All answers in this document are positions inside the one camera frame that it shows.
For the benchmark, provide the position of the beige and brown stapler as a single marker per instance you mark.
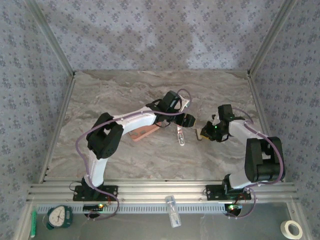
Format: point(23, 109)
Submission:
point(199, 135)

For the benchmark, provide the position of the clear tube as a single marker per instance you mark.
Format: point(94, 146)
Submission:
point(181, 137)

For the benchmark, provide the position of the pink stapler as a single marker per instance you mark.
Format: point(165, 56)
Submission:
point(142, 133)

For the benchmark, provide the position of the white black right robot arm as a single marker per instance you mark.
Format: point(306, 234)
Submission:
point(262, 160)

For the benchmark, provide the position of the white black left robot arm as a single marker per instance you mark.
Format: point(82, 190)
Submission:
point(105, 142)

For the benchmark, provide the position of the aluminium extrusion base beam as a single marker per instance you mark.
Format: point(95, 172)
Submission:
point(160, 191)

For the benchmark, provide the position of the small circuit board with LED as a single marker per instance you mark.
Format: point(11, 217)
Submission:
point(92, 207)
point(233, 207)

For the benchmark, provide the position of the white tape roll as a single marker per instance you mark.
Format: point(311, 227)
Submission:
point(285, 228)

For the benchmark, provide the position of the green and white clock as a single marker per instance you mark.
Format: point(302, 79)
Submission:
point(58, 217)

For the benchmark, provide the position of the green stick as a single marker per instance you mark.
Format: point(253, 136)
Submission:
point(33, 223)

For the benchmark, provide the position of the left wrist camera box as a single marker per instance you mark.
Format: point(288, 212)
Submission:
point(184, 103)

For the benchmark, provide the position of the aluminium table side rail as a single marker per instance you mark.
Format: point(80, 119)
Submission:
point(58, 125)
point(257, 100)

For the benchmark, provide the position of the aluminium frame post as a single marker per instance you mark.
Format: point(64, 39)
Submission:
point(272, 37)
point(50, 37)

